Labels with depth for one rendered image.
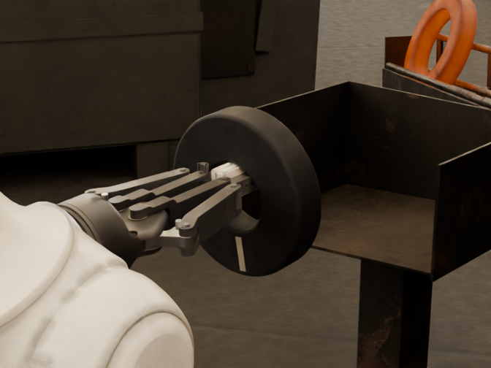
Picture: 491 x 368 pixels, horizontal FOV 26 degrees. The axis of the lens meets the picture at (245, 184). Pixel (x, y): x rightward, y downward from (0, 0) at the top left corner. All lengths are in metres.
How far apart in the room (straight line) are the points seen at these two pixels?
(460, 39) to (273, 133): 0.87
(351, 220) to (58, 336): 0.68
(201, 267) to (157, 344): 1.97
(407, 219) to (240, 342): 1.04
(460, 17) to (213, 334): 0.87
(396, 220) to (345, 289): 1.25
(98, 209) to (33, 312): 0.25
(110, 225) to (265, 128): 0.18
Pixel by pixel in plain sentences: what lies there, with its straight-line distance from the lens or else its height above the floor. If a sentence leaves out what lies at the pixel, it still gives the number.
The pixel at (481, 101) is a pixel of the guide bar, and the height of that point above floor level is 0.64.
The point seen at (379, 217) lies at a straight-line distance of 1.21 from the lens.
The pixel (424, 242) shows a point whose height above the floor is 0.60.
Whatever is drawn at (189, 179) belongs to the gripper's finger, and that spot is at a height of 0.73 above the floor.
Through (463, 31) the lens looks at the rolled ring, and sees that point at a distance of 1.76.
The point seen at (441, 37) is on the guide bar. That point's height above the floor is 0.66.
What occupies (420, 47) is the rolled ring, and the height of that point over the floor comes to 0.64.
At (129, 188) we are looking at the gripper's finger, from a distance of 0.91.
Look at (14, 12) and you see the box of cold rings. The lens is 2.95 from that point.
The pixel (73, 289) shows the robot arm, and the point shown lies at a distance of 0.59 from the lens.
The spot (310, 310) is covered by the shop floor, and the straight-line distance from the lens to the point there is 2.33.
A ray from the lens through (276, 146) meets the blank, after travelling 0.90.
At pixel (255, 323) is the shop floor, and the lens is 2.28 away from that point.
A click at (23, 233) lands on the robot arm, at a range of 0.59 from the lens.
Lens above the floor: 1.04
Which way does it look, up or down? 20 degrees down
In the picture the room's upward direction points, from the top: straight up
